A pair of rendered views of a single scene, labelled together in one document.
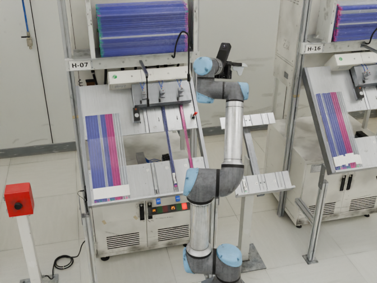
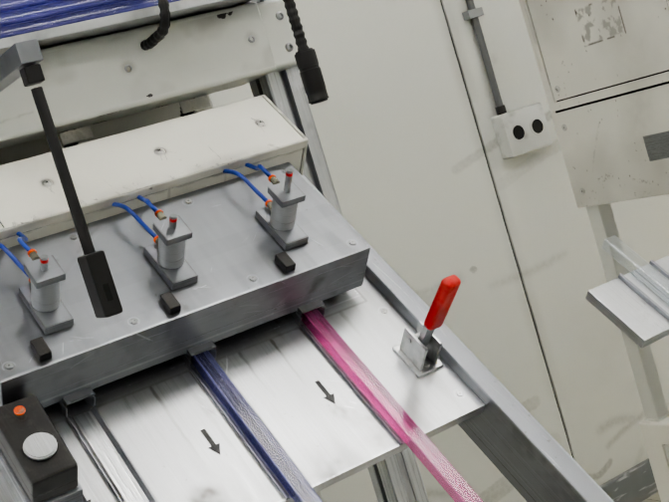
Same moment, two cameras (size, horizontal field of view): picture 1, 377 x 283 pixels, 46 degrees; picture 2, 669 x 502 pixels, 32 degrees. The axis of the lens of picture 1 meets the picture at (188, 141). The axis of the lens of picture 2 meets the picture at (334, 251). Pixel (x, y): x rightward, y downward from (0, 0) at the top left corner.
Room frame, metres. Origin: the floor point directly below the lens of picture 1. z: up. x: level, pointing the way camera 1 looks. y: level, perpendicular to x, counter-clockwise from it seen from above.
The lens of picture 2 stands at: (1.47, 0.29, 1.22)
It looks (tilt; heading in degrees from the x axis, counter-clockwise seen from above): 5 degrees down; 344
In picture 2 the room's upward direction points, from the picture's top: 17 degrees counter-clockwise
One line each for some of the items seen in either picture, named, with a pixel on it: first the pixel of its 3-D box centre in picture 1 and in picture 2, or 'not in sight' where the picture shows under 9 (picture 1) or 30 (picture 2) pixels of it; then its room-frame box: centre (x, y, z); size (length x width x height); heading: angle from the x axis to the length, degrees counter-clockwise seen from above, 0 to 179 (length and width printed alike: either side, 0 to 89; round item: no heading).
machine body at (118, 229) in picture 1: (139, 193); not in sight; (2.64, 0.35, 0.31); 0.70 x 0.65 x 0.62; 104
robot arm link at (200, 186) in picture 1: (200, 223); not in sight; (1.54, -0.05, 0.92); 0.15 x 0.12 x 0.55; 86
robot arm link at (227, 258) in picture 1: (227, 261); not in sight; (1.53, -0.18, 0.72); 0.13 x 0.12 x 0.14; 86
